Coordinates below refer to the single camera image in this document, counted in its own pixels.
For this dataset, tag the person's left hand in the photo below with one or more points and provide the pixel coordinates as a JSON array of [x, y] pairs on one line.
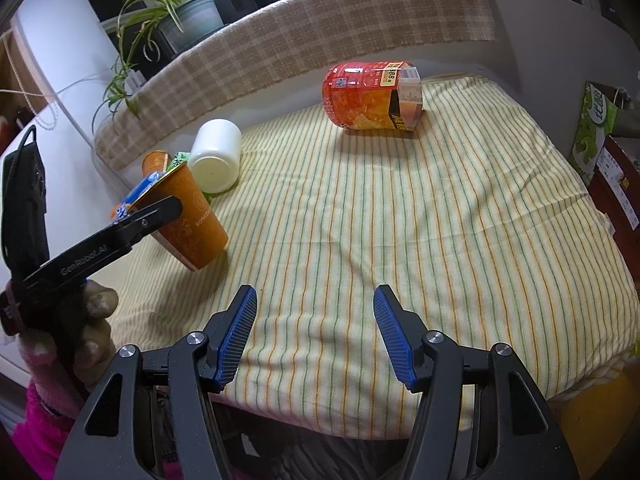
[[97, 310]]

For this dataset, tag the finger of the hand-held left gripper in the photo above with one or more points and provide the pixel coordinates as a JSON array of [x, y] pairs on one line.
[[100, 245]]

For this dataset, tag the person's left forearm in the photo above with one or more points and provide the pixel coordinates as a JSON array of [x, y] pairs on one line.
[[40, 425]]

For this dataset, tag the striped yellow bed sheet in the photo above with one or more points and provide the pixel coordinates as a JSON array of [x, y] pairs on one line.
[[375, 210]]

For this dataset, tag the green cardboard box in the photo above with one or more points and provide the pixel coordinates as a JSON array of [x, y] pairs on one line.
[[592, 130]]

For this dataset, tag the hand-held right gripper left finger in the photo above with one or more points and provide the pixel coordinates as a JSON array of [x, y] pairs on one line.
[[237, 336]]

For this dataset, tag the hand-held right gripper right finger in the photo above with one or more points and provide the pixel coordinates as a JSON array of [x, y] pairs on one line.
[[392, 336]]

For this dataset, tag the white cup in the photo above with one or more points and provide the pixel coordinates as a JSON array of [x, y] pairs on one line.
[[217, 150]]

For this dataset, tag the red noodle cup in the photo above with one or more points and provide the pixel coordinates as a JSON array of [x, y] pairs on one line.
[[360, 95]]

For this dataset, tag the red cardboard box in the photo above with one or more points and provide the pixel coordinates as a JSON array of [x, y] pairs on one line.
[[620, 185]]

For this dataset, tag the beige plaid cloth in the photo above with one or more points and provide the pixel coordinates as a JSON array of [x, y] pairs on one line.
[[300, 25]]

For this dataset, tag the orange paper cup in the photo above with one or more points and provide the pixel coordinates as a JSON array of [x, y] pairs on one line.
[[195, 220], [156, 162]]

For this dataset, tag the potted spider plant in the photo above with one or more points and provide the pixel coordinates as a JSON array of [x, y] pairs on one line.
[[197, 17]]

